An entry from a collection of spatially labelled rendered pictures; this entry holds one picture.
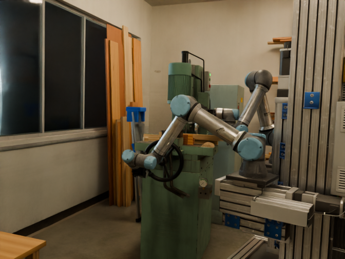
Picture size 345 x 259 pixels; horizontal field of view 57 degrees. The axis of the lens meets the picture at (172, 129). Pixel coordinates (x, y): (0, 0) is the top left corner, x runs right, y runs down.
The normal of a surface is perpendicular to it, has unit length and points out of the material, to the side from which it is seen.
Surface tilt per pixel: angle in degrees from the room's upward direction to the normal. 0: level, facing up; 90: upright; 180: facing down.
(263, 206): 90
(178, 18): 90
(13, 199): 90
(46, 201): 90
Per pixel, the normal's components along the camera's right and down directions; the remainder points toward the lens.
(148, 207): -0.29, 0.06
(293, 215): -0.57, 0.04
